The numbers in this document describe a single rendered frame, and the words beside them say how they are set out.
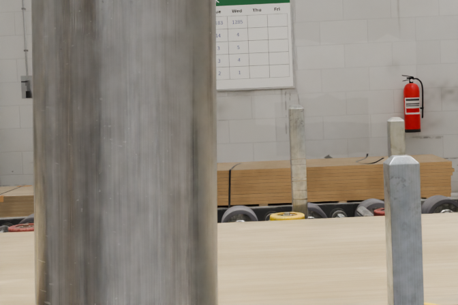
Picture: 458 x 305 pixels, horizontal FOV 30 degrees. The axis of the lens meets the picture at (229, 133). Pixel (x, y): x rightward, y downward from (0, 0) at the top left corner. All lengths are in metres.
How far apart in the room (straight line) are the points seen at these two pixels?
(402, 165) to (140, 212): 0.55
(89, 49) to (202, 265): 0.14
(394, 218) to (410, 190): 0.04
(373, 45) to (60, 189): 7.81
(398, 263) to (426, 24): 7.38
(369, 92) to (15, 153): 3.47
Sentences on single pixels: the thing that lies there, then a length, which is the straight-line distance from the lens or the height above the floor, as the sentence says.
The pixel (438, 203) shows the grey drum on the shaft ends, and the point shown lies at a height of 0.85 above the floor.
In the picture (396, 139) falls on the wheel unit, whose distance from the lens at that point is 2.09.
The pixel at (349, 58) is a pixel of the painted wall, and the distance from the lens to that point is 8.22.
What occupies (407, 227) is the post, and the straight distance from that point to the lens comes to 0.99.
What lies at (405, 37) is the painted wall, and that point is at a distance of 8.30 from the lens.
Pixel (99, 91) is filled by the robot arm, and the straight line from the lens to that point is 0.47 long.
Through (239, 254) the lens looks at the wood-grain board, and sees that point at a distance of 1.57.
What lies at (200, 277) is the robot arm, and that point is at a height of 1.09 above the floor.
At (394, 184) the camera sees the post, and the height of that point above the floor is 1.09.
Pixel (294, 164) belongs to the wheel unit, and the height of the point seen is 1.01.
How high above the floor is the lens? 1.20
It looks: 3 degrees down
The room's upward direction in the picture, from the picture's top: 2 degrees counter-clockwise
